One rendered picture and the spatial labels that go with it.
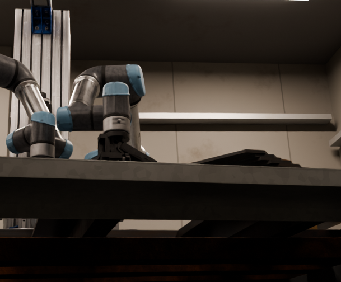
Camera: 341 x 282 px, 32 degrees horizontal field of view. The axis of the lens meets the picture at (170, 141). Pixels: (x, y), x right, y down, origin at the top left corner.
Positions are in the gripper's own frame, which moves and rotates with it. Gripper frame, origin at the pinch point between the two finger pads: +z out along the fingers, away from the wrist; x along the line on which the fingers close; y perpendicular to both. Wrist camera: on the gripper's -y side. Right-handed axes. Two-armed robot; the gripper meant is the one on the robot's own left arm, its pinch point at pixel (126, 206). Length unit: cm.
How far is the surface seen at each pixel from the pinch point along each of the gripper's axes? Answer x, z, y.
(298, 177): 69, 12, -13
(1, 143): -393, -156, 31
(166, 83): -396, -233, -135
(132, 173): 69, 12, 14
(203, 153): -391, -153, -169
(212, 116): -373, -188, -175
